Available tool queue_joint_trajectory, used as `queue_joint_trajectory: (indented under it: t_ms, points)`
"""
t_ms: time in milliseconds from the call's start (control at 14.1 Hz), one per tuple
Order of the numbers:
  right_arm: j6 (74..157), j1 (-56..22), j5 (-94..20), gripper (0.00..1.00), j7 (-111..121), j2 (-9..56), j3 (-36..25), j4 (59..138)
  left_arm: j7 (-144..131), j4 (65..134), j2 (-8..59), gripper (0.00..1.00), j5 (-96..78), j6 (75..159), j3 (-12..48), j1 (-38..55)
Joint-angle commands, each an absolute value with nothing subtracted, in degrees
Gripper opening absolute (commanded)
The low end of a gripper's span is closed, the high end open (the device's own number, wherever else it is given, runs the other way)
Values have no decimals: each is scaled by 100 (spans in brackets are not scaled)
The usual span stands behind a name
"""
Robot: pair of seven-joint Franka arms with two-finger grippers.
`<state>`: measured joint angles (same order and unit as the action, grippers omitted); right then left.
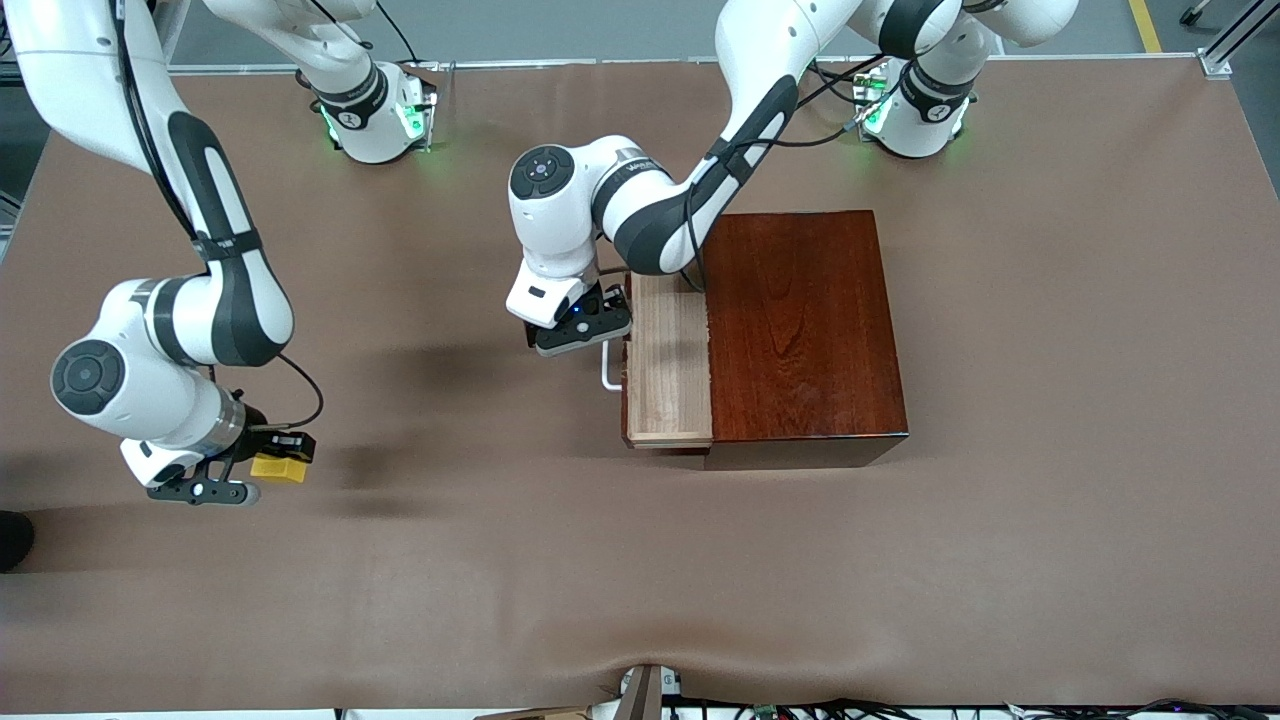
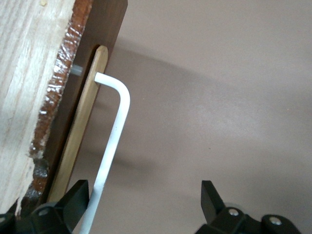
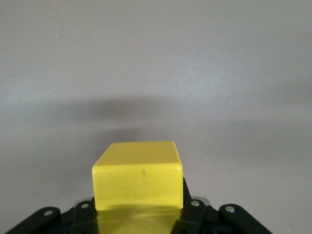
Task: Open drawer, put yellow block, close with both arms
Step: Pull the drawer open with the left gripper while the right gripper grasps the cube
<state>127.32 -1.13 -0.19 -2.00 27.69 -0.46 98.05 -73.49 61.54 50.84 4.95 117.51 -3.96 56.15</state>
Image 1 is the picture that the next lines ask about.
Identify wooden drawer with white handle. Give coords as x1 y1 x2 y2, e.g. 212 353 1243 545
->
600 270 714 451

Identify black right base cable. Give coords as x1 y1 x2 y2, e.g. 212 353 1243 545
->
300 0 421 66

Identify brown table cover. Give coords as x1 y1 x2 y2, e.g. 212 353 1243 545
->
0 58 1280 716

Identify aluminium frame struts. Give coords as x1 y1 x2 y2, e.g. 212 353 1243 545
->
148 0 193 69

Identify aluminium frame strut with bracket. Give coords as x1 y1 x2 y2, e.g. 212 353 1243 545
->
1180 0 1280 79

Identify black left base cables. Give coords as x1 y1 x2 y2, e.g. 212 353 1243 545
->
812 58 891 136

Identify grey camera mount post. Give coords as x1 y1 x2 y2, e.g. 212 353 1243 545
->
615 663 683 720

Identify black round object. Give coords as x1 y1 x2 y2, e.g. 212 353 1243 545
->
0 510 36 573

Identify dark wooden cabinet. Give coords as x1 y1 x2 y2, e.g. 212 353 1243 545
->
700 210 911 471

